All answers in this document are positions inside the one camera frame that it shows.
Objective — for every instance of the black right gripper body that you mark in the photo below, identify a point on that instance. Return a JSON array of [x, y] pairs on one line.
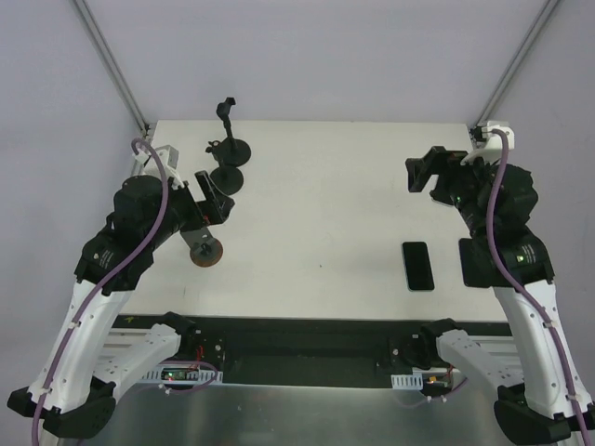
[[440, 172]]

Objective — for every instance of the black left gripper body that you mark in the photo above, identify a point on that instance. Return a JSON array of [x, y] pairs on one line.
[[200, 204]]

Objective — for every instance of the short black round-base phone stand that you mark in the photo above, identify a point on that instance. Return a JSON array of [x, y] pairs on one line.
[[227, 176]]

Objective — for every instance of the green-edged black phone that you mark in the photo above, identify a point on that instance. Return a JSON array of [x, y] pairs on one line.
[[417, 266]]

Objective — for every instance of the brown-base grey phone stand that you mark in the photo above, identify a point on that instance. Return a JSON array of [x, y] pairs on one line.
[[205, 250]]

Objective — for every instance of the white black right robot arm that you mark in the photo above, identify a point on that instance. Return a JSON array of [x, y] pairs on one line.
[[545, 402]]

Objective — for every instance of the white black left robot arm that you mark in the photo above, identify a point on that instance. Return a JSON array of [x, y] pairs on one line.
[[75, 394]]

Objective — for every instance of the tall black clamp phone stand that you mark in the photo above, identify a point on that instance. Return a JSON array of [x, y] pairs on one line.
[[231, 139]]

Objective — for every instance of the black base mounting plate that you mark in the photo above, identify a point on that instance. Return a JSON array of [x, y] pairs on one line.
[[306, 353]]

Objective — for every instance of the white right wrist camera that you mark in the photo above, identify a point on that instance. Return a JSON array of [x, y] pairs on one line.
[[486, 145]]

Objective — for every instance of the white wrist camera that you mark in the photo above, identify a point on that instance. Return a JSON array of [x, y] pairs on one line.
[[169, 157], [486, 145]]

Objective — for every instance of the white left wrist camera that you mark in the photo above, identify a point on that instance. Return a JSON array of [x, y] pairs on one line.
[[169, 157]]

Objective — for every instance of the left white cable duct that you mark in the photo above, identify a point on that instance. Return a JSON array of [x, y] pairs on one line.
[[181, 375]]

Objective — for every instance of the white cable duct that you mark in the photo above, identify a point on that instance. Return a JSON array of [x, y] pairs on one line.
[[419, 380], [181, 375]]

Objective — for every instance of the right white cable duct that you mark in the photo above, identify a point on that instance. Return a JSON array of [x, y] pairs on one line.
[[419, 380]]

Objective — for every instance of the right aluminium frame post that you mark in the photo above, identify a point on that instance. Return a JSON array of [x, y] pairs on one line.
[[539, 24]]

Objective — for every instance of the aluminium frame post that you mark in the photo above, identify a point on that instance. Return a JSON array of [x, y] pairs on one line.
[[96, 36], [539, 24]]

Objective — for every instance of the left aluminium frame post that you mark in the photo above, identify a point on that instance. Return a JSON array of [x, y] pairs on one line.
[[96, 36]]

